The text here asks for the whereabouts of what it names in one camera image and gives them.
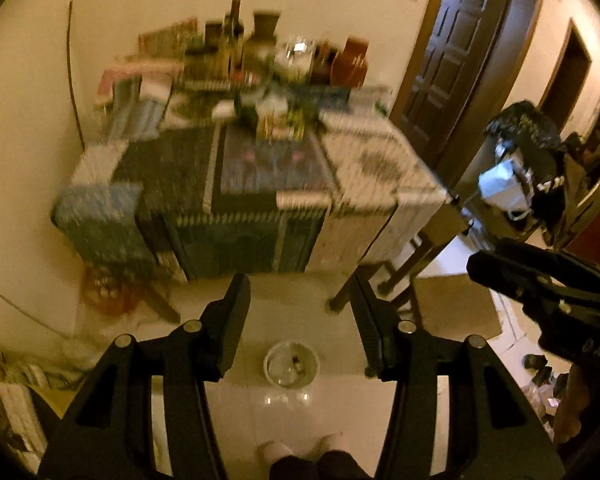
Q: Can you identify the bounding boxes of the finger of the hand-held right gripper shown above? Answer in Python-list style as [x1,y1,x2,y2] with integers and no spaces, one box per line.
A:
[495,238,600,288]
[466,251,581,311]

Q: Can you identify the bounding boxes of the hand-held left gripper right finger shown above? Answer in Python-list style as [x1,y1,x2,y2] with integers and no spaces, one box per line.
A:
[349,272,566,480]

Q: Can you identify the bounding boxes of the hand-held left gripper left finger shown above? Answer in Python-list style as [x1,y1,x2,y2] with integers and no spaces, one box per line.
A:
[37,272,253,480]

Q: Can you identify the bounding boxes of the white round trash bin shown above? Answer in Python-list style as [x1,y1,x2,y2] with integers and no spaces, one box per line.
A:
[263,341,321,388]

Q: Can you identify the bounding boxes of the person's right forearm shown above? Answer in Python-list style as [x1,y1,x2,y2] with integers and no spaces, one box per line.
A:
[552,364,600,446]

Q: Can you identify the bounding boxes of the wooden table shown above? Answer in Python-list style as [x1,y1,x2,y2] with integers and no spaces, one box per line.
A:
[130,232,461,322]

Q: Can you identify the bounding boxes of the red cabinet panel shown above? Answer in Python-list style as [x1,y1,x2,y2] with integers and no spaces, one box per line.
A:
[565,195,600,267]

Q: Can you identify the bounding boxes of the dark shoes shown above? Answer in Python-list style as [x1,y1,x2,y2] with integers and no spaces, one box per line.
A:
[523,353,571,401]

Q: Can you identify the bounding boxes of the brown floor mat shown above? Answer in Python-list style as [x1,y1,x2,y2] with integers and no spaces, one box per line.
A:
[413,274,502,342]

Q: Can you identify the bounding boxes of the dark clothing pile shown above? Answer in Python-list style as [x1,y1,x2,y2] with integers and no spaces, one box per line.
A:
[530,132,600,248]

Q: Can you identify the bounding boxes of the white plastic bag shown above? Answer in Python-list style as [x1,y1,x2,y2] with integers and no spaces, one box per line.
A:
[478,157,532,212]

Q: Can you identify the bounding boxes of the black garbage bag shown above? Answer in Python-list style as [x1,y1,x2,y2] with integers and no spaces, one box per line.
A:
[484,100,567,157]

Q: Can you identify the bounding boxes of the patterned patchwork tablecloth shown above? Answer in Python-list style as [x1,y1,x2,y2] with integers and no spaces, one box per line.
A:
[52,82,453,282]

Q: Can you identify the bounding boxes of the person's left leg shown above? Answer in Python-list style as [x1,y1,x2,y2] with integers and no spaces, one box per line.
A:
[257,441,317,480]

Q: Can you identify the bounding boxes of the dark open doorway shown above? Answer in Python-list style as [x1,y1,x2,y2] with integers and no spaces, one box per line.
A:
[539,19,594,126]

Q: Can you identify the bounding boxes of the dark brown wooden door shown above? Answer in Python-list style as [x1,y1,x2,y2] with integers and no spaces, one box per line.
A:
[395,0,512,161]

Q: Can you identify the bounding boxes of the clutter pile on floor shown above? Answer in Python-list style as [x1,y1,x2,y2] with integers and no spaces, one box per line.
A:
[0,347,56,466]

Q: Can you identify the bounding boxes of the clear plastic container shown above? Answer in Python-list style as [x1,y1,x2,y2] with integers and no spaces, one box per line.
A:
[277,36,316,81]

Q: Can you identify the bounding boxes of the dark glass bottle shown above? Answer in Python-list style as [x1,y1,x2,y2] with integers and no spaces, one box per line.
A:
[224,0,246,75]

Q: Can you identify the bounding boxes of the red bag with handles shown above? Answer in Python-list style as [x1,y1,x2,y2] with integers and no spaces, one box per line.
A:
[330,35,371,87]

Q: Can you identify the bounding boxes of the dark wall cable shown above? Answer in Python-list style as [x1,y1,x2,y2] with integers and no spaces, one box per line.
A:
[66,0,87,147]

